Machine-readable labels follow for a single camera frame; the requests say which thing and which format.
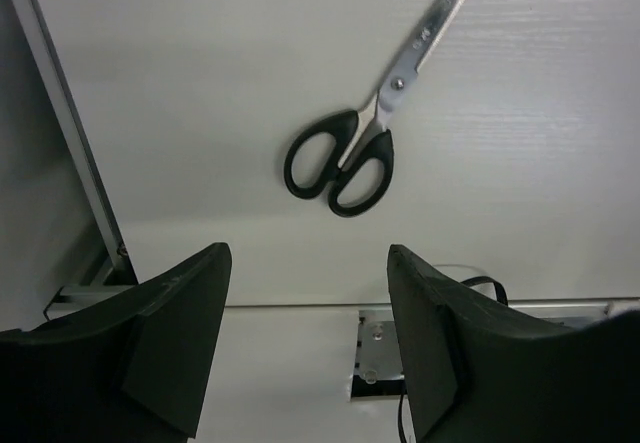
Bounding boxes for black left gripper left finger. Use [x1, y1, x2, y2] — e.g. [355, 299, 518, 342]
[1, 243, 232, 442]

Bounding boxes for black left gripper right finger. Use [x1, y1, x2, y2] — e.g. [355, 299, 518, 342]
[387, 244, 639, 442]

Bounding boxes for large black scissors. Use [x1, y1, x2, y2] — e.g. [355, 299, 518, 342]
[283, 0, 465, 218]

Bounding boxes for black thin cable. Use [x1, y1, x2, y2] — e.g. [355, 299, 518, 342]
[397, 275, 511, 443]

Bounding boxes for aluminium frame rail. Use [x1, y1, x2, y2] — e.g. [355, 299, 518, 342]
[11, 0, 138, 320]

